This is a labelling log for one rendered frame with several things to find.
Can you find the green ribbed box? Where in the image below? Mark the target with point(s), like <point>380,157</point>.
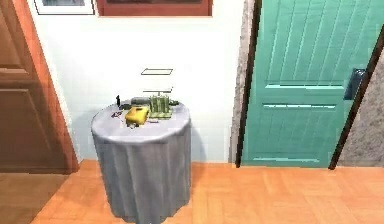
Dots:
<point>160,106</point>

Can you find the grey flat object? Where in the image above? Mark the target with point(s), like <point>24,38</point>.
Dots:
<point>140,100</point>

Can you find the yellow box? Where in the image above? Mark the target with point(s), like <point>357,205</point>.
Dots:
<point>137,115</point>

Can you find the round table with grey cloth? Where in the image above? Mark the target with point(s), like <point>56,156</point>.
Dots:
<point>143,160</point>

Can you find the small black upright object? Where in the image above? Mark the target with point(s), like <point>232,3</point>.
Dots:
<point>117,100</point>

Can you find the small dark red object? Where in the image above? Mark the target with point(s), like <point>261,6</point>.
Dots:
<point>116,114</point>

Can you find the teal panelled door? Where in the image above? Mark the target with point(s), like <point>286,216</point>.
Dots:
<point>296,83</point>

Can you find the red-brown framed picture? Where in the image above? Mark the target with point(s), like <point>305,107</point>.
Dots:
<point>154,7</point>

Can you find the white framed picture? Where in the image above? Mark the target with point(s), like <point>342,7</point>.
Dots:
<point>64,6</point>

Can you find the brown wooden door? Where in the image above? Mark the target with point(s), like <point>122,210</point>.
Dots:
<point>26,93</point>

